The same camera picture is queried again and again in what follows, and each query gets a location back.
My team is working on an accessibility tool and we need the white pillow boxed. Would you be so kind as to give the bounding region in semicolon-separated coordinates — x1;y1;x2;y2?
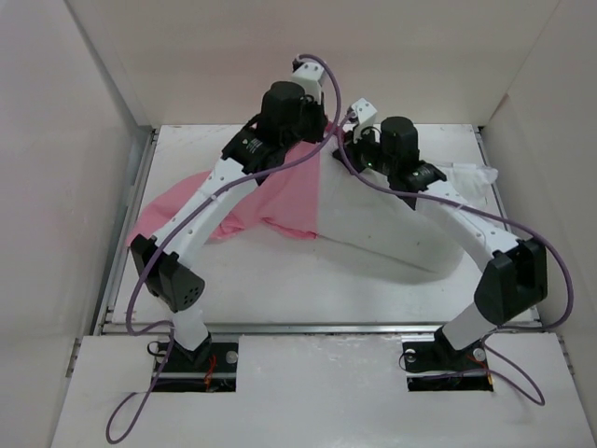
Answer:
317;155;465;277

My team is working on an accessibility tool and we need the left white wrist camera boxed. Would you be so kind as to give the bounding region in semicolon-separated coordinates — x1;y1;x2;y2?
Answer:
290;60;326;104

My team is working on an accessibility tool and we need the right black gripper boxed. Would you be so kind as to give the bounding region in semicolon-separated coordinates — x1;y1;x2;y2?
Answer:
332;121;396;176

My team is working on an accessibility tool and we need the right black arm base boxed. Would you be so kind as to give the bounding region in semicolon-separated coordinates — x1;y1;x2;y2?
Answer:
402;341;486;373

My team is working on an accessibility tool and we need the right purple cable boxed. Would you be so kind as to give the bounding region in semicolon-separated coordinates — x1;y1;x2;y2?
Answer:
339;110;574;406

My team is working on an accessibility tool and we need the pink pillowcase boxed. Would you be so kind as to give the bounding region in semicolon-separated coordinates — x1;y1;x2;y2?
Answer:
125;137;337;246

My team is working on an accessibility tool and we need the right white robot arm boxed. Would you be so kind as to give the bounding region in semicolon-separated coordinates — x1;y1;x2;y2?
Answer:
336;117;548;368

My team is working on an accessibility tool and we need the front aluminium rail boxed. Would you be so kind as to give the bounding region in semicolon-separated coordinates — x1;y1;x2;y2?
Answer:
100;321;547;336

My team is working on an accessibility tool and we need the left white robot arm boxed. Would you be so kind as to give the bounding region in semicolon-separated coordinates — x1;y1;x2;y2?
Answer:
131;80;327;371

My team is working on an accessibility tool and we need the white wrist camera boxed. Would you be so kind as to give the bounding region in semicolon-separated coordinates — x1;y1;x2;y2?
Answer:
290;60;326;104
348;98;377;143

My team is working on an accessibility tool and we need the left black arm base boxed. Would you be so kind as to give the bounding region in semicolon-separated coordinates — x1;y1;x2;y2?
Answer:
162;340;239;374

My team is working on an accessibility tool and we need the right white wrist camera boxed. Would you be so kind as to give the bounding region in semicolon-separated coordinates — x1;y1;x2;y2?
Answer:
348;98;377;143

